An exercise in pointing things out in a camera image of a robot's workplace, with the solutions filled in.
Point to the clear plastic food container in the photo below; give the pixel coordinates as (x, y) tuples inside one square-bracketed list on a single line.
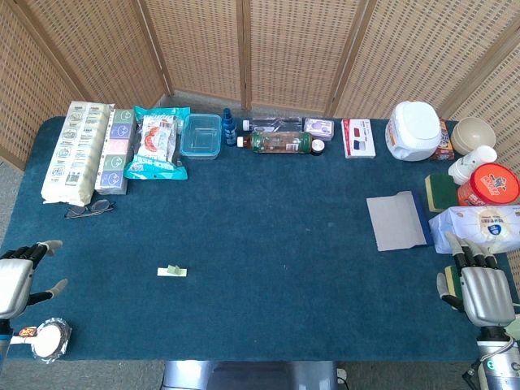
[(201, 138)]

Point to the clear wrapped snack pack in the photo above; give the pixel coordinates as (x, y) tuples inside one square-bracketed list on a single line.
[(156, 138)]

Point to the green yellow sponge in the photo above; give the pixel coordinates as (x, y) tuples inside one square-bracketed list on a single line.
[(451, 280), (440, 193)]

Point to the teal snack bag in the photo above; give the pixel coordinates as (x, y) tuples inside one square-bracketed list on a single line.
[(154, 172)]

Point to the purple wipes box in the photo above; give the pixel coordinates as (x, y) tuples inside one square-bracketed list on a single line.
[(319, 128)]

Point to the white detergent jug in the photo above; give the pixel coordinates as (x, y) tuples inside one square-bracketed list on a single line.
[(414, 130)]

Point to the cream plastic wrapped pack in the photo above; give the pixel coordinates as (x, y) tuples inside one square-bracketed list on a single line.
[(73, 154)]

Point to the green tea bottle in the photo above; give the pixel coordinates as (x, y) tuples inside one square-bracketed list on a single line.
[(276, 142)]

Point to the white stick orange label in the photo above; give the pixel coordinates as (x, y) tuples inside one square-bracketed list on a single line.
[(26, 332)]

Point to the white blue plastic bag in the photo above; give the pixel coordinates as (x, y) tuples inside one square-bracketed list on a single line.
[(479, 225)]

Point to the blue spray bottle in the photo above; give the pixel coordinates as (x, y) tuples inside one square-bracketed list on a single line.
[(228, 130)]

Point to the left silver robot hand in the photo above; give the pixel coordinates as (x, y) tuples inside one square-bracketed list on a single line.
[(16, 280)]

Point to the orange lidded noodle cup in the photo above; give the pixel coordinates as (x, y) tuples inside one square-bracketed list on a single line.
[(491, 185)]

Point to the black frame eyeglasses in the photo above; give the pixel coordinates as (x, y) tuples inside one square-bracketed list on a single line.
[(97, 207)]

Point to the blue carpet table cover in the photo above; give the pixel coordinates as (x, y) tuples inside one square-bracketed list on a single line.
[(264, 203)]

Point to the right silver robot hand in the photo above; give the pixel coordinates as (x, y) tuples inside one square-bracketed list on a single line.
[(485, 292)]

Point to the white floor power socket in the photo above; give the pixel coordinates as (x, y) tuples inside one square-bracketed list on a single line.
[(343, 375)]

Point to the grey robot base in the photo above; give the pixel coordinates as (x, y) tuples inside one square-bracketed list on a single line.
[(252, 375)]

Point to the white box red blue print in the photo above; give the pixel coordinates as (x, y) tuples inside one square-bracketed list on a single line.
[(357, 140)]

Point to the wicker folding screen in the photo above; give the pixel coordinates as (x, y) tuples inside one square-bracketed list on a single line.
[(284, 48)]

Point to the pastel tissue packs bundle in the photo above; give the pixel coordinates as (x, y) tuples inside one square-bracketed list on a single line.
[(115, 162)]

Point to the green sticky notes pad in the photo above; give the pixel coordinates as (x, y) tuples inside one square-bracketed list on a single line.
[(170, 273)]

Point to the foil cup white filling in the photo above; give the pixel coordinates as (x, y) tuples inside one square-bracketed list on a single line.
[(50, 340)]

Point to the beige bowl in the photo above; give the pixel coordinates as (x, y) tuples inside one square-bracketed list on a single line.
[(473, 134)]

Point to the small black jar white lid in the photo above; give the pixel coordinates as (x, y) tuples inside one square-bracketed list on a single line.
[(318, 147)]

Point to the orange carton box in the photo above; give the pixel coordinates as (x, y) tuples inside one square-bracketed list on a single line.
[(445, 146)]

